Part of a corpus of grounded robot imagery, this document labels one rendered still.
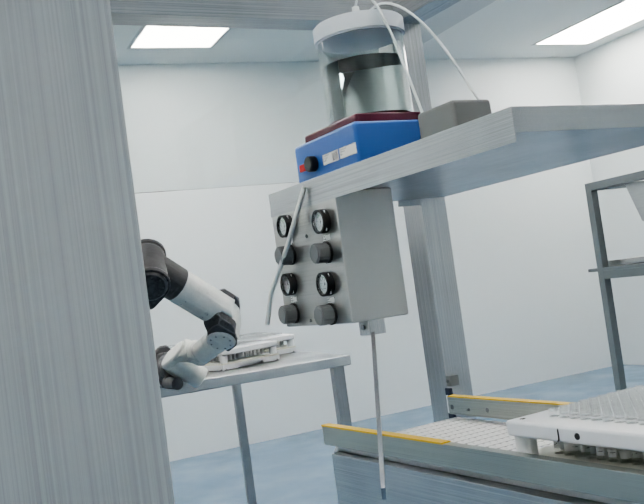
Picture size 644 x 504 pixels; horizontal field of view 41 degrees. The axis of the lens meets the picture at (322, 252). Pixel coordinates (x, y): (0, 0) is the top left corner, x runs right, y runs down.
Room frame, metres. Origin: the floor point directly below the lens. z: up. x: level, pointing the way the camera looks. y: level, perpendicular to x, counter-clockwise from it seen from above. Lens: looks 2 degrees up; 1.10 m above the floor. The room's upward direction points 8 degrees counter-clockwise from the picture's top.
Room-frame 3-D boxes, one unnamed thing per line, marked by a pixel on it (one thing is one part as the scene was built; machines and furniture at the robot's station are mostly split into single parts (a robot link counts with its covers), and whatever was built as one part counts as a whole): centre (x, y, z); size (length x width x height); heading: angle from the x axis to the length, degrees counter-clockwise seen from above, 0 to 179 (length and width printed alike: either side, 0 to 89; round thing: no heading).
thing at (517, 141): (1.32, -0.24, 1.25); 0.62 x 0.38 x 0.04; 30
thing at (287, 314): (1.45, 0.07, 1.07); 0.03 x 0.03 x 0.05; 30
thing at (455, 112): (1.24, -0.21, 1.30); 0.10 x 0.07 x 0.06; 30
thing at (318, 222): (1.33, -0.01, 1.20); 0.04 x 0.01 x 0.04; 30
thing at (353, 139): (1.45, -0.11, 1.32); 0.21 x 0.20 x 0.09; 120
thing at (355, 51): (1.45, -0.11, 1.45); 0.15 x 0.15 x 0.19
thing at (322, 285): (1.34, 0.00, 1.10); 0.04 x 0.01 x 0.04; 30
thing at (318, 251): (1.33, 0.00, 1.16); 0.03 x 0.03 x 0.04; 30
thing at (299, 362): (3.50, 0.73, 0.84); 1.50 x 1.10 x 0.04; 21
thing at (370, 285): (1.42, -0.02, 1.14); 0.22 x 0.11 x 0.20; 30
